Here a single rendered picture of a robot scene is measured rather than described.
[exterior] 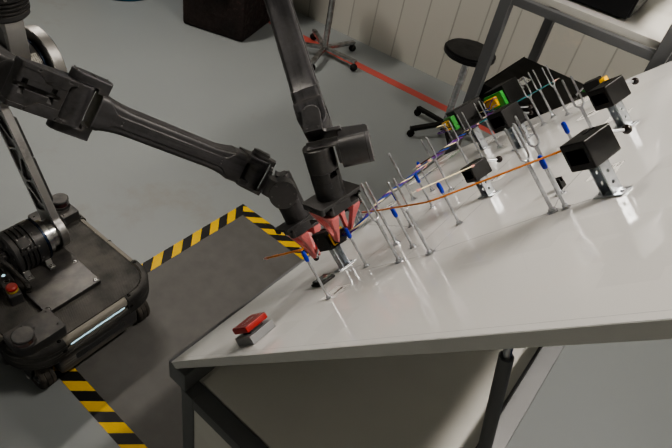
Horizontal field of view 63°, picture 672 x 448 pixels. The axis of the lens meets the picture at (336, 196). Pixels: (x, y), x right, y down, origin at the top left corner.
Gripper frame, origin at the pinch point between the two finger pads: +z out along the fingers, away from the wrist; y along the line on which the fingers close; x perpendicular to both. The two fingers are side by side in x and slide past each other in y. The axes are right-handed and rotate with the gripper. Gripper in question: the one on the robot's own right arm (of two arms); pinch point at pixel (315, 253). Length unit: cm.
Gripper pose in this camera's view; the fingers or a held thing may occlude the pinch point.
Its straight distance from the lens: 124.7
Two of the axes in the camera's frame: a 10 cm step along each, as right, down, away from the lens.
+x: -5.3, 0.1, 8.5
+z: 4.1, 8.8, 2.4
